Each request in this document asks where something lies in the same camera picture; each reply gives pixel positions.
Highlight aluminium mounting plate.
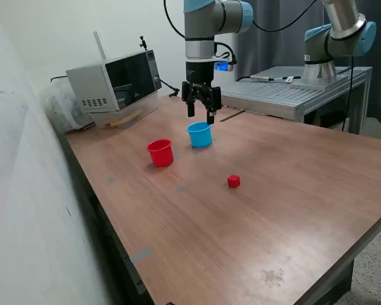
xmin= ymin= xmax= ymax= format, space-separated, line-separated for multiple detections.
xmin=289 ymin=74 xmax=349 ymax=90

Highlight blue plastic cup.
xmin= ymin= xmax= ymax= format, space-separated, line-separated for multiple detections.
xmin=186 ymin=121 xmax=213 ymax=149

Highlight aluminium profile robot stand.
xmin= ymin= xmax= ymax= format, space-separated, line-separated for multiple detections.
xmin=207 ymin=65 xmax=374 ymax=136

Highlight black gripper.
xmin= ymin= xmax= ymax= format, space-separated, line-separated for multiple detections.
xmin=182 ymin=62 xmax=222 ymax=125

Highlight large grey tape patch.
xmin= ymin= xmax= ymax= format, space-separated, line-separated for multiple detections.
xmin=130 ymin=248 xmax=152 ymax=264

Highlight red plastic cup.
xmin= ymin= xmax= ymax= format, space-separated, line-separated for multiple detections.
xmin=146 ymin=139 xmax=175 ymax=168

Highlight dark grey curtain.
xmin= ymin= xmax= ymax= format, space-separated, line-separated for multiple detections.
xmin=234 ymin=0 xmax=381 ymax=131

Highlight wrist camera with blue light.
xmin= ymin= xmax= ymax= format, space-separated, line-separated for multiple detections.
xmin=214 ymin=60 xmax=236 ymax=72

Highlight clear acrylic stand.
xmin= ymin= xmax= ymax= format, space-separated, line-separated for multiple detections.
xmin=88 ymin=93 xmax=161 ymax=130

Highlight silver microwave oven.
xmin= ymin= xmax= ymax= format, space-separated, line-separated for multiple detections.
xmin=65 ymin=49 xmax=163 ymax=112

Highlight yellowish wooden pieces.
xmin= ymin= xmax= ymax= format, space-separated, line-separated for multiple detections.
xmin=104 ymin=110 xmax=144 ymax=128

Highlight black hanging cable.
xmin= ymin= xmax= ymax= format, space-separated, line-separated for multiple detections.
xmin=341 ymin=56 xmax=355 ymax=133

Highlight short black wrist cable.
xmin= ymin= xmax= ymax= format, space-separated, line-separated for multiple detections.
xmin=214 ymin=42 xmax=238 ymax=66

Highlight thin white rod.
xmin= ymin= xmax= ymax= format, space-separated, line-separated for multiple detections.
xmin=93 ymin=30 xmax=107 ymax=61

